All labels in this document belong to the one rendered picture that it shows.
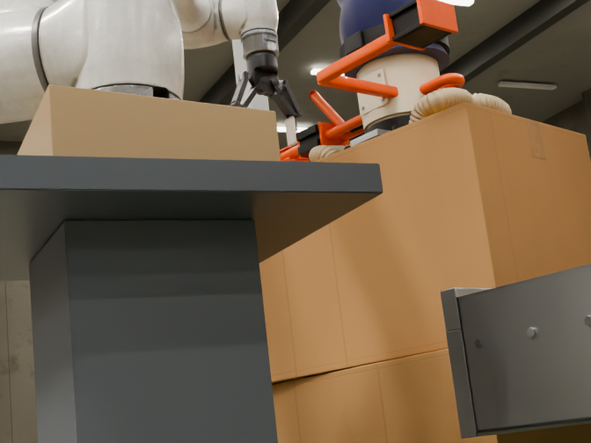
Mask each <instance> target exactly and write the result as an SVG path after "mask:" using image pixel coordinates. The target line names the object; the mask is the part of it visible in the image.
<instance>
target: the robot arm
mask: <svg viewBox="0 0 591 443"><path fill-rule="evenodd" d="M277 27H278V11H277V4H276V1H275V0H0V124H4V123H12V122H18V121H25V120H33V118H34V115H35V113H36V112H37V110H38V107H39V105H40V102H41V100H42V98H43V96H44V94H45V92H46V89H47V87H48V85H49V84H52V85H61V86H68V87H76V88H83V89H90V90H98V91H112V92H119V93H127V94H135V95H142V96H150V97H157V98H171V99H178V100H183V93H184V82H185V67H184V49H196V48H202V47H210V46H214V45H217V44H220V43H222V42H224V41H228V40H241V45H242V54H243V58H244V60H245V61H246V67H247V71H244V72H243V73H241V74H239V75H238V83H237V88H236V90H235V93H234V95H233V98H232V100H231V103H230V106H237V107H245V108H247V106H248V105H249V104H250V103H251V102H252V100H253V98H254V97H255V96H256V94H257V93H258V95H264V96H267V97H268V96H269V97H270V99H272V100H273V101H274V102H275V103H276V105H277V106H279V108H280V109H281V111H282V112H283V114H284V115H285V116H286V118H287V119H286V120H285V125H286V133H287V141H288V146H289V147H292V146H294V145H296V144H297V140H296V131H297V124H296V119H298V118H300V117H302V116H303V113H302V111H301V109H300V107H299V105H298V104H297V102H296V99H295V97H294V95H293V93H292V91H291V90H290V88H289V83H288V79H285V80H283V81H280V80H279V79H278V77H277V73H278V63H277V57H278V56H279V46H278V35H277ZM248 81H249V83H250V84H251V86H252V87H251V88H250V90H248V93H247V94H246V96H245V97H244V99H243V100H242V97H243V95H244V91H245V88H246V85H247V83H248ZM275 92H277V93H275ZM274 93H275V94H274ZM241 100H242V102H241ZM290 114H291V115H290Z"/></svg>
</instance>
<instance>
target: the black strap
mask: <svg viewBox="0 0 591 443"><path fill-rule="evenodd" d="M385 34H386V33H385V27H384V24H382V25H376V26H373V27H370V28H368V29H365V30H363V31H359V32H357V33H355V34H353V35H351V36H350V37H348V38H346V39H345V40H344V43H343V45H342V46H341V48H340V50H339V56H340V59H342V58H343V57H345V56H347V55H349V54H351V53H352V52H354V51H356V50H358V49H359V48H361V47H364V46H366V45H367V44H369V43H370V42H372V41H373V40H376V39H378V38H380V37H381V36H383V35H385ZM435 43H437V44H439V45H441V46H442V47H444V49H445V51H446V52H447V54H448V55H449V40H448V36H446V37H444V38H443V39H441V40H438V41H436V42H435Z"/></svg>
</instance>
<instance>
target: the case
mask: <svg viewBox="0 0 591 443"><path fill-rule="evenodd" d="M316 162H323V163H378V164H380V172H381V178H382V184H383V193H382V194H380V195H378V196H377V197H375V198H373V199H372V200H370V201H368V202H366V203H365V204H363V205H361V206H359V207H357V208H356V209H354V210H353V211H351V212H349V213H347V214H345V215H343V216H341V217H340V218H339V219H337V220H335V221H333V222H331V223H329V224H327V225H326V226H324V227H322V228H321V229H319V230H317V231H315V232H314V233H312V234H310V235H308V236H306V237H305V238H303V239H302V240H300V241H298V242H296V243H294V244H292V245H290V246H289V247H288V248H286V249H284V250H282V251H280V252H278V253H276V254H275V255H273V256H271V257H270V258H268V259H266V260H264V261H263V262H261V263H259V269H260V278H261V286H262V295H263V303H264V312H265V320H266V336H267V345H268V354H269V362H270V371H271V379H272V384H274V383H278V382H283V381H291V380H295V379H300V378H304V377H309V376H313V375H318V374H326V373H330V372H334V371H339V370H343V369H348V368H352V367H360V366H365V365H369V364H374V363H378V362H383V361H387V360H392V359H400V358H404V357H409V356H413V355H417V354H422V353H426V352H434V351H439V350H443V349H448V342H447V337H446V332H448V331H446V328H445V323H444V316H443V310H442V304H441V291H442V290H446V289H450V288H453V287H473V288H495V287H501V286H505V285H508V284H512V283H515V282H519V281H523V280H529V279H533V278H536V277H540V276H544V275H547V274H551V273H554V272H560V271H564V270H567V269H571V268H574V267H578V266H582V265H588V264H591V161H590V156H589V151H588V146H587V138H586V136H585V135H584V134H580V133H576V132H574V131H570V130H566V129H563V128H560V127H554V126H551V125H548V124H544V123H542V122H538V121H534V120H529V119H525V118H523V117H519V116H516V115H513V114H509V113H504V112H501V111H497V110H493V109H491V108H487V107H484V106H481V105H475V104H472V103H469V102H463V103H461V104H459V105H455V106H452V107H450V108H448V109H446V110H443V111H441V112H438V113H435V114H433V115H430V116H428V117H426V118H424V119H421V120H417V121H415V122H413V123H411V124H408V125H406V126H403V127H400V128H398V129H395V130H393V131H390V132H389V133H386V134H382V135H380V136H377V137H375V138H373V139H370V140H368V141H365V142H362V143H360V144H357V145H355V146H353V147H351V148H348V149H344V150H342V151H340V152H338V153H335V154H333V155H330V156H327V157H325V158H322V159H320V160H317V161H316Z"/></svg>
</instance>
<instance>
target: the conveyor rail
mask: <svg viewBox="0 0 591 443"><path fill-rule="evenodd" d="M456 302H457V308H458V314H459V320H460V326H461V332H462V338H463V348H464V355H465V361H466V366H467V373H468V379H469V384H470V391H471V401H472V408H473V414H474V419H475V426H476V432H477V433H480V432H495V431H503V430H510V429H518V428H526V427H534V426H542V425H556V424H564V423H572V422H580V421H588V420H591V264H588V265H582V266H578V267H574V268H571V269H567V270H564V271H560V272H554V273H551V274H547V275H544V276H540V277H536V278H533V279H529V280H523V281H519V282H515V283H512V284H508V285H505V286H501V287H495V288H491V289H487V290H484V291H480V292H476V293H473V294H467V295H463V296H459V297H456Z"/></svg>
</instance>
